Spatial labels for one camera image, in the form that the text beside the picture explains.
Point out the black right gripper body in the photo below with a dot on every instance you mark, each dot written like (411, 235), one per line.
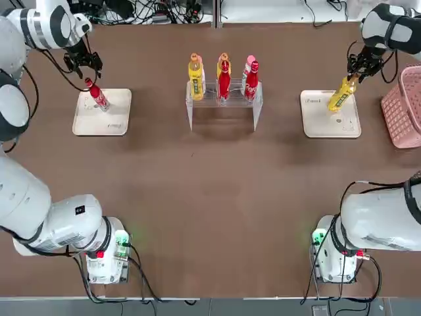
(370, 57)

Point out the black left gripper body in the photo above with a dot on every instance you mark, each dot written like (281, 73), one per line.
(79, 54)

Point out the yellow pear drink bottle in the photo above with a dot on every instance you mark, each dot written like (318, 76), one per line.
(196, 82)
(223, 56)
(342, 95)

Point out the red Coca-Cola bottle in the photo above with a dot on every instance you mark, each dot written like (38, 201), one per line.
(251, 85)
(223, 85)
(98, 97)

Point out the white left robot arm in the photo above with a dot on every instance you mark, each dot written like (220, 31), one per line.
(29, 210)

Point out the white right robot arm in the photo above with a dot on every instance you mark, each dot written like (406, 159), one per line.
(378, 217)

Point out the clear acrylic stepped shelf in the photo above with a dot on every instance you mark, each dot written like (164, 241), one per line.
(223, 115)

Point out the pink plastic basket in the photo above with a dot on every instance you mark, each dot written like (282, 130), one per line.
(401, 112)

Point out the cream rectangular tray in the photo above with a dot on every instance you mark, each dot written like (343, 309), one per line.
(325, 121)
(102, 121)

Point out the grey floor socket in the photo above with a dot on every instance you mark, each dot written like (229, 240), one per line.
(320, 310)

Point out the aluminium frame post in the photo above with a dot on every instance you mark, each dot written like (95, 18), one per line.
(217, 13)

